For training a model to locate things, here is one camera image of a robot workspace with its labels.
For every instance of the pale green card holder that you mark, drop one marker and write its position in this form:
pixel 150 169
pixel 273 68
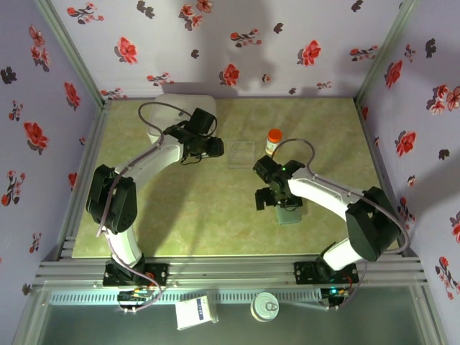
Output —
pixel 289 218

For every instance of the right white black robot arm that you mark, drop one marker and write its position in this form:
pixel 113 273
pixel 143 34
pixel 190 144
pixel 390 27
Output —
pixel 323 194

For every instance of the white plastic storage box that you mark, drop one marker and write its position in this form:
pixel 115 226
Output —
pixel 169 118

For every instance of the orange lidded pill bottle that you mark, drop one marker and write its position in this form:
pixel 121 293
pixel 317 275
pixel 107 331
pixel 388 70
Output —
pixel 275 136

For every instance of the silver tin can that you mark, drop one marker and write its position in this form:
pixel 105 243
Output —
pixel 264 307

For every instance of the white blue printed carton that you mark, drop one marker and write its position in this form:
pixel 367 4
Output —
pixel 190 314

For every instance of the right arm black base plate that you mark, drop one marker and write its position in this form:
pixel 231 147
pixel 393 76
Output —
pixel 303 273

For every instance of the aluminium front frame rail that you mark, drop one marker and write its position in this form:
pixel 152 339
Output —
pixel 230 269

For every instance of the aluminium side frame rail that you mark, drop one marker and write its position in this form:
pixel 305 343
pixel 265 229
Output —
pixel 374 143
pixel 94 143

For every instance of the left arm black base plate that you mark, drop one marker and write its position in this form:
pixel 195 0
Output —
pixel 158 273

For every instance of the aluminium corner post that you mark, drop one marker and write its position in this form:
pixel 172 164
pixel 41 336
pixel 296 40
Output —
pixel 383 54
pixel 73 54

